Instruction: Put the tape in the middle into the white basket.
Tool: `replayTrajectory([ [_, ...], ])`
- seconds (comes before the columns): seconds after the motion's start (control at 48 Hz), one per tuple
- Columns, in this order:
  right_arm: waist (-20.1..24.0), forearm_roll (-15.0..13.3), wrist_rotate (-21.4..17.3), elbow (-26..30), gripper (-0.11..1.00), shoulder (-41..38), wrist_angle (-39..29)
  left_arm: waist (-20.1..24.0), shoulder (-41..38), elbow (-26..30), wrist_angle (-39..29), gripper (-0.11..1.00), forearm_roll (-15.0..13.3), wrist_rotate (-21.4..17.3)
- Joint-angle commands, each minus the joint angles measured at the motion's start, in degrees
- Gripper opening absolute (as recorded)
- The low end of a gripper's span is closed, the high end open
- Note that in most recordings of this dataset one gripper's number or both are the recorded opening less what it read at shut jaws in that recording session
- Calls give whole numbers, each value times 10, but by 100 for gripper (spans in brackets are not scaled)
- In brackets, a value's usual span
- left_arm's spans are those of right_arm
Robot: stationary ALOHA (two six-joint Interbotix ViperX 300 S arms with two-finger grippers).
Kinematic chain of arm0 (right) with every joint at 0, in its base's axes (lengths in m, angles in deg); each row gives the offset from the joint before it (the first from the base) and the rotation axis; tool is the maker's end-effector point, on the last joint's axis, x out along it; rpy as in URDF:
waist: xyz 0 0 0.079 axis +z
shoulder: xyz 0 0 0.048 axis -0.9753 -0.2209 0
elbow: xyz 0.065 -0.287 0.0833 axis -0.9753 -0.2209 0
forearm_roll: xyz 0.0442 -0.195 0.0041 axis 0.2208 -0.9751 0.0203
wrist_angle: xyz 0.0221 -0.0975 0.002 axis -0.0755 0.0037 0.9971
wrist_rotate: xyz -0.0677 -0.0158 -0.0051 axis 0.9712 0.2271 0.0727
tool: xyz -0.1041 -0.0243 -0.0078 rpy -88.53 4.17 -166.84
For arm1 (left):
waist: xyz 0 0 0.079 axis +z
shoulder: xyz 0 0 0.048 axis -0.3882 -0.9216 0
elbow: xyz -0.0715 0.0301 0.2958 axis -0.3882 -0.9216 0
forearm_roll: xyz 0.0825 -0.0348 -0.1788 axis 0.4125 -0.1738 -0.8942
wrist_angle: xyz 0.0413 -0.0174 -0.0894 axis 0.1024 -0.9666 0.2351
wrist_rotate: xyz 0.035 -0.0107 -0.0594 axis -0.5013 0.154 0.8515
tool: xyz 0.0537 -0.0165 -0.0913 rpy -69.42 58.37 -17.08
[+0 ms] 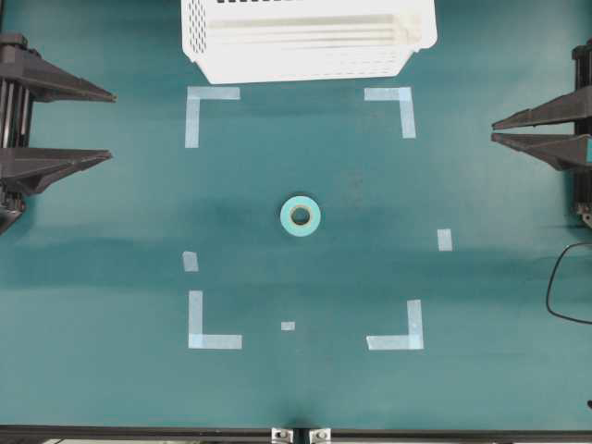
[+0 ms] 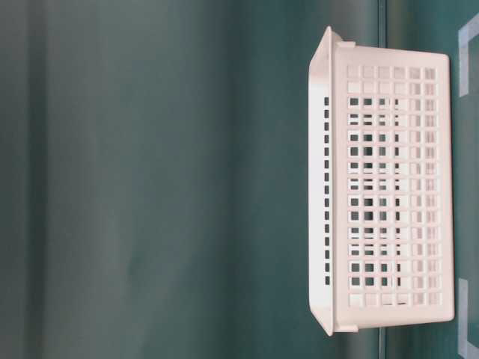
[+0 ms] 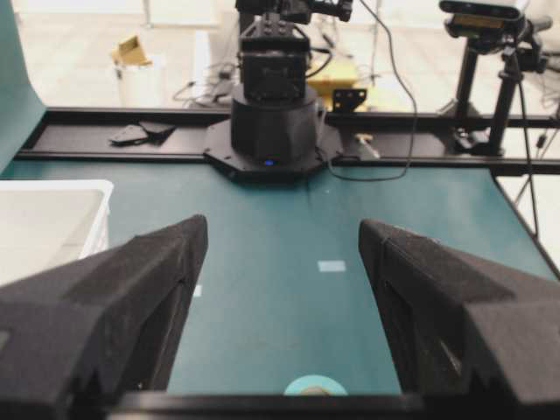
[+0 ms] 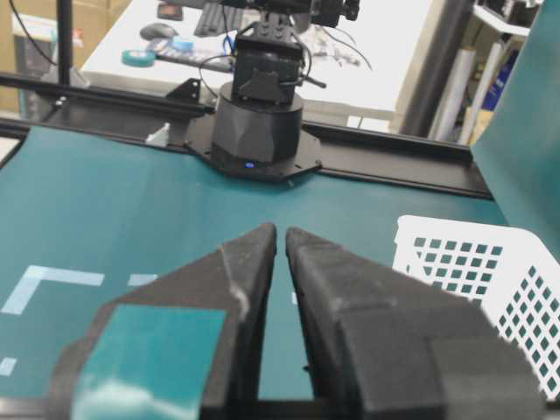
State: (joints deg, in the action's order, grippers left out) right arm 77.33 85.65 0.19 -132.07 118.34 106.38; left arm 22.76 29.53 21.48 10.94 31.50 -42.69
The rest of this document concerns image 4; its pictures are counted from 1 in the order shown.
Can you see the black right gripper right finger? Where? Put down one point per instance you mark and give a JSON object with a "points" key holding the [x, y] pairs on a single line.
{"points": [[383, 345]]}

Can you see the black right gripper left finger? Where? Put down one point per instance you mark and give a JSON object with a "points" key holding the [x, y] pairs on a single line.
{"points": [[187, 345]]}

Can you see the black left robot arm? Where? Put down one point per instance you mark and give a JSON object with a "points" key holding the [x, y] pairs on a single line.
{"points": [[256, 130]]}

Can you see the white plastic perforated basket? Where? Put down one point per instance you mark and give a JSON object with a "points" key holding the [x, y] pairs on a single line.
{"points": [[506, 271]]}

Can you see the green tape roll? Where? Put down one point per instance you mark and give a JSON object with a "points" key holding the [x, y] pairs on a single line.
{"points": [[138, 58]]}

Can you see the blue tape roll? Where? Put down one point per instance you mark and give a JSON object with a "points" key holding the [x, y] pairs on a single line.
{"points": [[183, 44]]}

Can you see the green backdrop board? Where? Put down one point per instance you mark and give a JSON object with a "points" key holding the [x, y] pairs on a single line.
{"points": [[518, 153]]}

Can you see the white side table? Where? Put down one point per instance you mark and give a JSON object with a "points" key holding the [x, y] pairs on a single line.
{"points": [[366, 64]]}

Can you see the white rolled paper tubes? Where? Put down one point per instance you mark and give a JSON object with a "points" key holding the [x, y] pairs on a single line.
{"points": [[455, 91]]}

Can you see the black computer mouse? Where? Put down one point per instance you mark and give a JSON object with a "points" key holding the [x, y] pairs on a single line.
{"points": [[157, 31]]}

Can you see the black keyboard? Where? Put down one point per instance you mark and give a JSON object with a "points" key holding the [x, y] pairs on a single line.
{"points": [[217, 19]]}

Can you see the cardboard box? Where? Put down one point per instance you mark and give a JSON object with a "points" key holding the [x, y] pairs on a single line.
{"points": [[28, 44]]}

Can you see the black vertical pole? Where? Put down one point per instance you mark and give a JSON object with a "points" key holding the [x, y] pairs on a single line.
{"points": [[65, 38]]}

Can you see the black aluminium table rail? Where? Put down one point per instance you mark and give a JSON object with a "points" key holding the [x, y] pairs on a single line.
{"points": [[342, 153]]}

